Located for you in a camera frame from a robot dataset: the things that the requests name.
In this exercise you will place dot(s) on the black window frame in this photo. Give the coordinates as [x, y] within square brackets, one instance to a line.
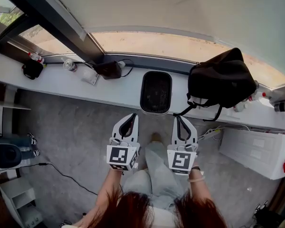
[50, 15]

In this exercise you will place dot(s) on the red-capped white bottle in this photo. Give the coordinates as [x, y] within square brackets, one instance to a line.
[36, 57]

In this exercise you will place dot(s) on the person's right forearm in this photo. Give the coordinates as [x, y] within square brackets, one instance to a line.
[199, 189]

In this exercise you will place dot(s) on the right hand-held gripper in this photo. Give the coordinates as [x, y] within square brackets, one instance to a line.
[181, 161]

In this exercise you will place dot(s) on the plastic cup with straw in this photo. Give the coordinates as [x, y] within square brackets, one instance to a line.
[70, 65]

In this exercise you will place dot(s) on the person's light trousers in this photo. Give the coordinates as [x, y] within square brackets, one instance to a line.
[161, 174]

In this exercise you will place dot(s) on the small black bag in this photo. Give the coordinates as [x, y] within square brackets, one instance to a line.
[32, 69]

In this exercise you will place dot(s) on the white low cabinet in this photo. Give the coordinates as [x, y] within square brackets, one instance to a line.
[19, 191]

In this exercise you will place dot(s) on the white power strip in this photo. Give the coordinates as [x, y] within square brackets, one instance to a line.
[210, 134]

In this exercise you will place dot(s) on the white roller blind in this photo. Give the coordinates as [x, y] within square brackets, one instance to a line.
[180, 8]

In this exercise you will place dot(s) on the person's tan shoe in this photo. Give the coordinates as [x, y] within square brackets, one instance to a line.
[156, 137]

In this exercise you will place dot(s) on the white water dispenser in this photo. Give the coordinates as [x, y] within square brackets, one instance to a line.
[251, 148]

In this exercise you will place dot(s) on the grey black round device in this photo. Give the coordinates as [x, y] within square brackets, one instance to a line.
[7, 155]

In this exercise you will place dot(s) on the black wrist band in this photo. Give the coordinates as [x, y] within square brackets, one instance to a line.
[196, 168]

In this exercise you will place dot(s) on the clear plastic packet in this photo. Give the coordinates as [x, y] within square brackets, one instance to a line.
[89, 76]

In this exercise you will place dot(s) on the person's left forearm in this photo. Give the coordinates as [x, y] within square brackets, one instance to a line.
[107, 189]

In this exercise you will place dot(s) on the black backpack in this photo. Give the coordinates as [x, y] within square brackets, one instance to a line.
[223, 79]

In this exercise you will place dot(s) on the brown pouch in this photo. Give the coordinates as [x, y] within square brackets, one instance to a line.
[109, 69]

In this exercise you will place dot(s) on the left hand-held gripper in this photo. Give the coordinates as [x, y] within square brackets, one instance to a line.
[118, 155]

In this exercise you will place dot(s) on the dark drinking bottle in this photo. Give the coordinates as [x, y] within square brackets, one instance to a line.
[283, 106]

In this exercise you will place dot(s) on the red label water bottle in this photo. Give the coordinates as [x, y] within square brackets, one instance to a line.
[257, 96]

